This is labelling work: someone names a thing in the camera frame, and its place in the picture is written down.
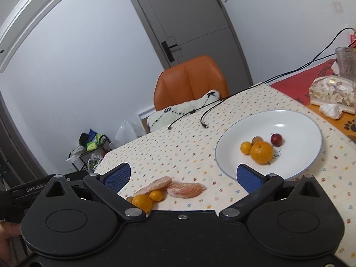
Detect large orange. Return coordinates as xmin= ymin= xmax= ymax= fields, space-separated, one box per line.
xmin=250 ymin=141 xmax=274 ymax=165

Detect medium orange mandarin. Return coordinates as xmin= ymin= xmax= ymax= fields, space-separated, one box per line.
xmin=132 ymin=194 xmax=153 ymax=213

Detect small orange kumquat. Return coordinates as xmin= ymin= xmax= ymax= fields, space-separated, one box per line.
xmin=240 ymin=141 xmax=252 ymax=156

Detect brown longan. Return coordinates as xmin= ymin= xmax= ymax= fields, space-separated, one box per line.
xmin=252 ymin=136 xmax=263 ymax=145
xmin=126 ymin=196 xmax=133 ymax=203

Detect red jujube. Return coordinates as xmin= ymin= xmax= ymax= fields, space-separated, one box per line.
xmin=270 ymin=133 xmax=283 ymax=146

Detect long peeled pomelo segment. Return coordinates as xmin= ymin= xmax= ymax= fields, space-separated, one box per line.
xmin=133 ymin=176 xmax=173 ymax=196

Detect short peeled pomelo segment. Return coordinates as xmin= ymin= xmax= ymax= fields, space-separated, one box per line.
xmin=166 ymin=183 xmax=206 ymax=198

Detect person's left hand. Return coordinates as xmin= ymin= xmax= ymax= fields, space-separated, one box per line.
xmin=0 ymin=221 xmax=21 ymax=266

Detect black metal shoe rack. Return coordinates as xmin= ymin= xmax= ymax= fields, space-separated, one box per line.
xmin=66 ymin=133 xmax=112 ymax=172

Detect white plate blue rim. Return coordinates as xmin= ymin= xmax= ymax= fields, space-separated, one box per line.
xmin=215 ymin=110 xmax=323 ymax=180

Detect white plastic bag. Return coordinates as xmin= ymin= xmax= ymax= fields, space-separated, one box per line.
xmin=110 ymin=121 xmax=146 ymax=149

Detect floral dotted tablecloth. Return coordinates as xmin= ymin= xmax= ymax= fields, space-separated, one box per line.
xmin=97 ymin=84 xmax=355 ymax=266

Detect white cushion black letters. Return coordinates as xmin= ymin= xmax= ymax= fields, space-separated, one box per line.
xmin=147 ymin=90 xmax=221 ymax=132

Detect crumpled white tissue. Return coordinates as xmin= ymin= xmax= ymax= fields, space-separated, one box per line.
xmin=319 ymin=104 xmax=343 ymax=120

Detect red orange table mat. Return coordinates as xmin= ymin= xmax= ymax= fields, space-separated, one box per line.
xmin=271 ymin=59 xmax=355 ymax=142

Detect floral tissue pouch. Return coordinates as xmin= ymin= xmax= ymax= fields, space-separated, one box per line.
xmin=309 ymin=75 xmax=355 ymax=114

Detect orange leather chair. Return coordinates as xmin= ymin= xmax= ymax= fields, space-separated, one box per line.
xmin=153 ymin=55 xmax=229 ymax=111

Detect clear textured glass cup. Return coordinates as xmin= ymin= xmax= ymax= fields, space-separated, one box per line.
xmin=336 ymin=47 xmax=356 ymax=82

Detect grey door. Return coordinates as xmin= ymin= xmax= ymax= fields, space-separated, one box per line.
xmin=131 ymin=0 xmax=252 ymax=93

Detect black cable with clip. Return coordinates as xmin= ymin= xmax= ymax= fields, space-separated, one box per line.
xmin=167 ymin=96 xmax=232 ymax=130

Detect black door handle lock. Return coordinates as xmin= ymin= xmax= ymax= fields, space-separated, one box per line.
xmin=161 ymin=41 xmax=178 ymax=63

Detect black usb cable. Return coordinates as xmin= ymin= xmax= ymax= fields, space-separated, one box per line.
xmin=199 ymin=26 xmax=356 ymax=130

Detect white wall socket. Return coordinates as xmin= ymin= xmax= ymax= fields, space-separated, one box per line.
xmin=332 ymin=1 xmax=344 ymax=14

